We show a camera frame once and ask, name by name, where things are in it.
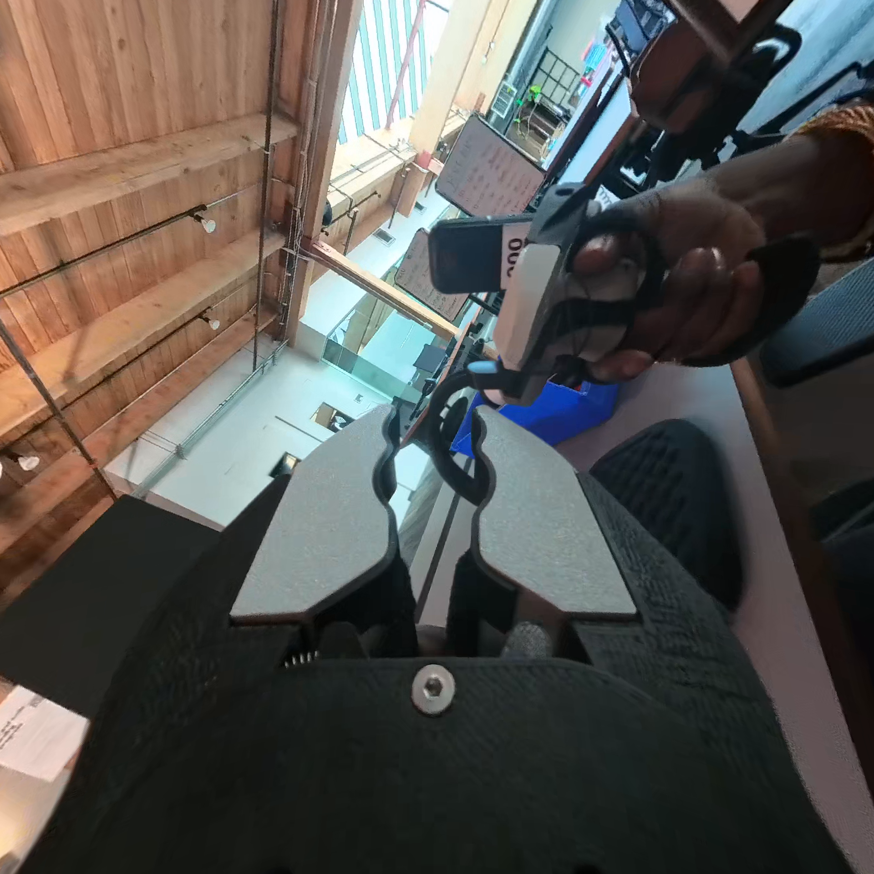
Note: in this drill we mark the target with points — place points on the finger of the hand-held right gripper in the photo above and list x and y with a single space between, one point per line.
485 371

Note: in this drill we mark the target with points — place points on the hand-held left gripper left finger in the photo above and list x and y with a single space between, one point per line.
321 539

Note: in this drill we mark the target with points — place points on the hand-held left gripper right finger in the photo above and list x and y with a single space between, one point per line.
553 539

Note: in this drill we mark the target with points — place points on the blue plastic bin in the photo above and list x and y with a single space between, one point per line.
567 416

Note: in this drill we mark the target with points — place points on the person's right forearm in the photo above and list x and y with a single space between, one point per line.
792 184

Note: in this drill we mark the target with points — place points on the person's right hand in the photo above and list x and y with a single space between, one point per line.
703 300

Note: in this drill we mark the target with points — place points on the small whiteboard with writing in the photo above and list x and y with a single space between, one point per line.
413 273

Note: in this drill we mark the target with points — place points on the large whiteboard with writing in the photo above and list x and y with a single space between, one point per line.
491 167

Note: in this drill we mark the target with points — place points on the black mesh office chair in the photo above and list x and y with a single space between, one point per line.
669 491

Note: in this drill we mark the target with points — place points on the black flat panel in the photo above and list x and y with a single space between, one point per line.
102 594

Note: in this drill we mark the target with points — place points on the track spotlight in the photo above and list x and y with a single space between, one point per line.
28 463
206 224
211 321

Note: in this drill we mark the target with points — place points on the grey mesh office chair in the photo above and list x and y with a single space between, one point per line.
826 328

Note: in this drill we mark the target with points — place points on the white paper sheet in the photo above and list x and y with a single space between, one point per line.
34 730

